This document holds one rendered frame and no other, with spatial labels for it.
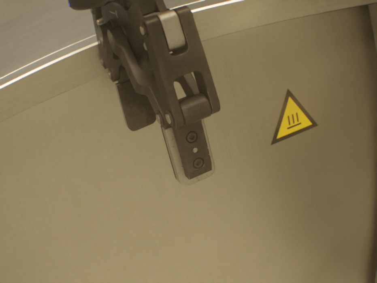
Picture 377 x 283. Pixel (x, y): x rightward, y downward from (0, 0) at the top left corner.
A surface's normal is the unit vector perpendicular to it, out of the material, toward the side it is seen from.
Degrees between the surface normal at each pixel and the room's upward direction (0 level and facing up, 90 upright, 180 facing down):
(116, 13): 90
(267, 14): 90
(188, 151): 90
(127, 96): 90
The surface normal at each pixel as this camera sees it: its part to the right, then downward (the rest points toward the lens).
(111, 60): 0.46, 0.82
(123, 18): -0.88, 0.37
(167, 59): 0.39, 0.23
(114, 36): 0.18, -0.30
